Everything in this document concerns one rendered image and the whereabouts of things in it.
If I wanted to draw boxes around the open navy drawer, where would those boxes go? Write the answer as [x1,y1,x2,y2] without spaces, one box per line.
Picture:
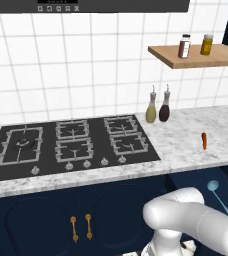
[167,163,228,221]

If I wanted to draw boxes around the light blue ladle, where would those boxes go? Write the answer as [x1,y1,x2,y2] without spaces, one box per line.
[206,180,228,218]

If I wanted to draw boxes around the yellow oil bottle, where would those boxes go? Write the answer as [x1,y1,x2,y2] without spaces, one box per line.
[145,85,158,124]

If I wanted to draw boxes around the black gas hob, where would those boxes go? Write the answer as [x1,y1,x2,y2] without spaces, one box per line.
[0,114,162,184]

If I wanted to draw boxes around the dark vinegar bottle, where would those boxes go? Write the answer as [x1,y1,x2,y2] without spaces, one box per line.
[158,84,172,123]

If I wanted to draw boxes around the navy cupboard door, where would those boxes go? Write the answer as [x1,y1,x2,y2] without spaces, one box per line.
[0,192,81,256]
[78,182,174,256]

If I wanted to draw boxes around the orange carrot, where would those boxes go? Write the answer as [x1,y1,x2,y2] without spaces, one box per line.
[201,132,208,151]

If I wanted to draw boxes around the brown spice jar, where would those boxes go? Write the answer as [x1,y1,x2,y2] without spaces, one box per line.
[177,33,192,60]

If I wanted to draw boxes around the dark extractor hood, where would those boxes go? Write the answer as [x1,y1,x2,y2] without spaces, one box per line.
[0,0,191,14]

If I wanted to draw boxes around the yellow spice jar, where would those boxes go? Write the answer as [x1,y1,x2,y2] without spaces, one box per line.
[200,33,215,56]

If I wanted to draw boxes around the brass door handle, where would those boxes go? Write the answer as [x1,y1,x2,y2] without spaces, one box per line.
[69,216,79,243]
[84,213,93,241]

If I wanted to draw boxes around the wooden wall shelf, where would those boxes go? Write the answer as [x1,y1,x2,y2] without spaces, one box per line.
[147,43,228,70]

